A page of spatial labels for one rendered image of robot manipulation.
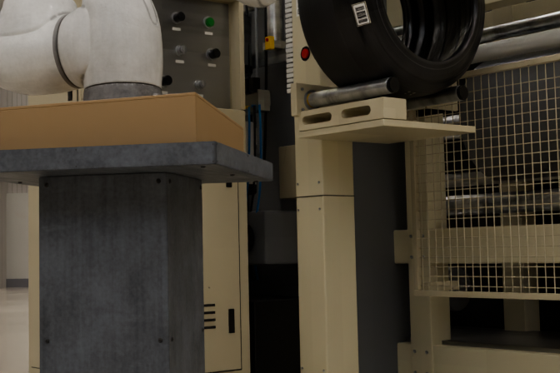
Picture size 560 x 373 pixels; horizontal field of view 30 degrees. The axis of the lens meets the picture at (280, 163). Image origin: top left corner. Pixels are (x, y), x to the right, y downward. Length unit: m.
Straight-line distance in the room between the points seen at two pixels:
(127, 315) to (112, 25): 0.56
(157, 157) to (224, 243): 1.42
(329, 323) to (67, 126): 1.44
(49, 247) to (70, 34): 0.42
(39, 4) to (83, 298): 0.61
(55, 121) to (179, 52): 1.32
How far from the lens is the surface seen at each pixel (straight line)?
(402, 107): 2.86
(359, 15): 2.82
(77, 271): 1.97
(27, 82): 2.17
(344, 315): 3.18
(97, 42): 2.06
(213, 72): 3.29
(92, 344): 1.97
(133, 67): 2.03
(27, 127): 1.95
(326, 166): 3.15
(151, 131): 1.87
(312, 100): 3.07
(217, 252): 3.18
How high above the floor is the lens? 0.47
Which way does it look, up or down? 5 degrees up
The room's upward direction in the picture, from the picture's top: 1 degrees counter-clockwise
